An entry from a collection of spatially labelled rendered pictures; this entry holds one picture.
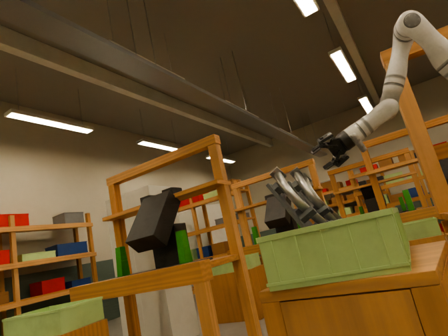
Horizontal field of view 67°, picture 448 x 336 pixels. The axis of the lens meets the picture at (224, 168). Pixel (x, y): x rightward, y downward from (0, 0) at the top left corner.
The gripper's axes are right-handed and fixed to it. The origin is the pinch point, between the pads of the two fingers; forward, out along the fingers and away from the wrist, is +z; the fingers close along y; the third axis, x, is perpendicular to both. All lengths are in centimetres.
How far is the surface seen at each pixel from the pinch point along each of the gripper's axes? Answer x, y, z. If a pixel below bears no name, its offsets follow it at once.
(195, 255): -440, -302, 331
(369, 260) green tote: 49.3, -3.6, 5.9
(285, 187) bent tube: 19.6, 12.2, 14.1
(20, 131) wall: -547, 110, 424
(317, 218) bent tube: 24.3, -2.7, 12.5
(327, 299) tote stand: 50, -7, 22
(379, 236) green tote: 46.9, -0.6, -0.4
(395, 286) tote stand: 57, -8, 4
